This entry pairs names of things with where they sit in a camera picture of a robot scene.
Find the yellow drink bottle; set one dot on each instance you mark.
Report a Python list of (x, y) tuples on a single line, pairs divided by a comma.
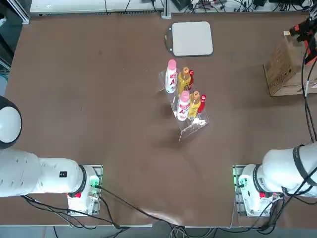
[(183, 80), (194, 105)]

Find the white digital scale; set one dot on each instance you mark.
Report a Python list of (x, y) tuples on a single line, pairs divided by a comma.
[(192, 38)]

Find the dark power adapter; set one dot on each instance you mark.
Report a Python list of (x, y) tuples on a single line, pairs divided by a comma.
[(180, 4)]

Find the small red bottle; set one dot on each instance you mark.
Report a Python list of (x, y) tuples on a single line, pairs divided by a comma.
[(202, 104), (191, 79)]

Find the white bottle pink cap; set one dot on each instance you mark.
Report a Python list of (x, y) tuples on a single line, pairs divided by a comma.
[(171, 79), (183, 106)]

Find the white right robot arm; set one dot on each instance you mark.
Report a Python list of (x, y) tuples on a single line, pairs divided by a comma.
[(277, 168)]

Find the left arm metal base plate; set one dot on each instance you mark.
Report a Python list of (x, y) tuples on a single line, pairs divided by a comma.
[(99, 168)]

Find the aluminium frame rail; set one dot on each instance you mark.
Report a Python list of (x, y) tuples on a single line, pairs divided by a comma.
[(21, 15)]

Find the clear acrylic stepped shelf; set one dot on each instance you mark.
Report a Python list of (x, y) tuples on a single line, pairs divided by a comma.
[(195, 129)]

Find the small orange white tape piece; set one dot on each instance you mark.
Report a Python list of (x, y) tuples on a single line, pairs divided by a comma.
[(286, 32)]

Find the aluminium profile post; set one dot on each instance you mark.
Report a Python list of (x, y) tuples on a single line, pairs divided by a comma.
[(166, 10)]

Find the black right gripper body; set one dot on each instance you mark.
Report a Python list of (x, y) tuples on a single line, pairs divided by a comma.
[(314, 32)]

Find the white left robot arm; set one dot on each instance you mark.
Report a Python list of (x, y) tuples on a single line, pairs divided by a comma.
[(24, 173)]

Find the orange black barcode scanner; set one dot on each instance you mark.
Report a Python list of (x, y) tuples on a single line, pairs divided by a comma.
[(294, 29)]

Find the brown cardboard box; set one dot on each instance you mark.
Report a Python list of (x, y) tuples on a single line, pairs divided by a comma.
[(280, 64)]

